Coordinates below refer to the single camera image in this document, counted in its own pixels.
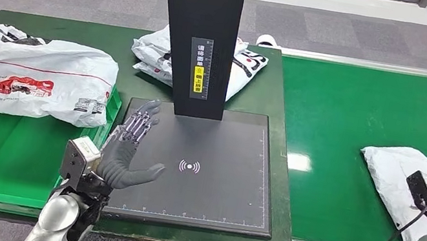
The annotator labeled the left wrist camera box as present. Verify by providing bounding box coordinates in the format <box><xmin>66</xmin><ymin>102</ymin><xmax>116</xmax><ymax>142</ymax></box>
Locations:
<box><xmin>56</xmin><ymin>132</ymin><xmax>105</xmax><ymax>196</ymax></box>

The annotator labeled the white parcel red truck print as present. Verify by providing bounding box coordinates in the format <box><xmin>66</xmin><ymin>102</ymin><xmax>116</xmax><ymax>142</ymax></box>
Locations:
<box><xmin>0</xmin><ymin>23</ymin><xmax>124</xmax><ymax>138</ymax></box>

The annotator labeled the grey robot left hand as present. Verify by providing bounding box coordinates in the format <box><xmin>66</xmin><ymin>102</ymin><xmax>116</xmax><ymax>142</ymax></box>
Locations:
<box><xmin>92</xmin><ymin>92</ymin><xmax>177</xmax><ymax>198</ymax></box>

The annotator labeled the black inbound scanning machine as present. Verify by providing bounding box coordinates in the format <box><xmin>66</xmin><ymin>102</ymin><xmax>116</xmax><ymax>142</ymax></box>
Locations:
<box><xmin>99</xmin><ymin>0</ymin><xmax>311</xmax><ymax>241</ymax></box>

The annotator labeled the green conveyor belt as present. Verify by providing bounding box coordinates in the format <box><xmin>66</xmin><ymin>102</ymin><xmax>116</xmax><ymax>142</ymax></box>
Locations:
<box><xmin>253</xmin><ymin>50</ymin><xmax>427</xmax><ymax>241</ymax></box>

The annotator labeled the grey parcel dark red print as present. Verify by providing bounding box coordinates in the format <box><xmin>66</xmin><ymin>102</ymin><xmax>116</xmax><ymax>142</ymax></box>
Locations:
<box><xmin>346</xmin><ymin>139</ymin><xmax>427</xmax><ymax>241</ymax></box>

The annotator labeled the white rounded object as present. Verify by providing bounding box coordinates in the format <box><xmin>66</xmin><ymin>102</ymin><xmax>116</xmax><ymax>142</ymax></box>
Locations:
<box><xmin>255</xmin><ymin>32</ymin><xmax>281</xmax><ymax>50</ymax></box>

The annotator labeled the white crumpled parcel red mark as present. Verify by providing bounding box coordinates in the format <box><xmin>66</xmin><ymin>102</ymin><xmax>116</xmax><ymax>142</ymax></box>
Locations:
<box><xmin>130</xmin><ymin>59</ymin><xmax>177</xmax><ymax>87</ymax></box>

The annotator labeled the green plastic crate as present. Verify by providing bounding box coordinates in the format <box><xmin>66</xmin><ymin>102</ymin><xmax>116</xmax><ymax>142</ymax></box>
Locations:
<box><xmin>0</xmin><ymin>66</ymin><xmax>127</xmax><ymax>229</ymax></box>

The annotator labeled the white parcel black lettering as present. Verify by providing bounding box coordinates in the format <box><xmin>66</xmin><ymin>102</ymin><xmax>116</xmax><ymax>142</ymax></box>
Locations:
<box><xmin>125</xmin><ymin>19</ymin><xmax>273</xmax><ymax>109</ymax></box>

